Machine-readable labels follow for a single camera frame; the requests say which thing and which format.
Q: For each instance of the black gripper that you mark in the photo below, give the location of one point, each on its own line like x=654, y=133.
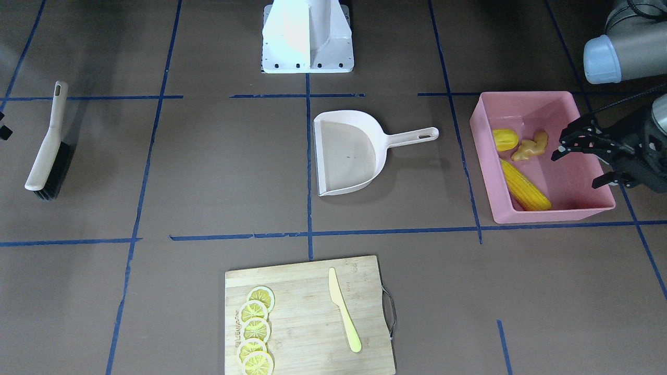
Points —
x=640, y=156

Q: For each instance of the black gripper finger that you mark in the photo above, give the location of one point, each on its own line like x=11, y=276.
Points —
x=5, y=132

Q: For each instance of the white hand brush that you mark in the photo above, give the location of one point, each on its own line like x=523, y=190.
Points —
x=54, y=156

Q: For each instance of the tan ginger root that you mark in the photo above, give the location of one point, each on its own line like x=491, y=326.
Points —
x=529, y=149

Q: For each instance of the yellow corn cob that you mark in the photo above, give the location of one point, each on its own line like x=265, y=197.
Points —
x=528, y=196

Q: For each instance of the yellow lemon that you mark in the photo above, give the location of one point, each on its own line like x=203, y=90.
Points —
x=505, y=140

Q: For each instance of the beige plastic dustpan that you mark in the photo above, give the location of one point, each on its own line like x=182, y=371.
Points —
x=351, y=149

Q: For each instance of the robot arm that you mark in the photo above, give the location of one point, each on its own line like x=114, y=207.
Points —
x=632, y=46

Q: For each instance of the pink plastic bin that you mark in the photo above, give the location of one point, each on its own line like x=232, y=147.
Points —
x=566, y=182

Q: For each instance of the yellow-green plastic knife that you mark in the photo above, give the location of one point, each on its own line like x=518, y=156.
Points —
x=335, y=293

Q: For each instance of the lemon slice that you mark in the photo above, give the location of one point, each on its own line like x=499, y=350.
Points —
x=258, y=363
x=262, y=294
x=248, y=346
x=256, y=328
x=252, y=309

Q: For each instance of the bamboo cutting board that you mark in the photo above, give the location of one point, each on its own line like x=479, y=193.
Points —
x=307, y=331

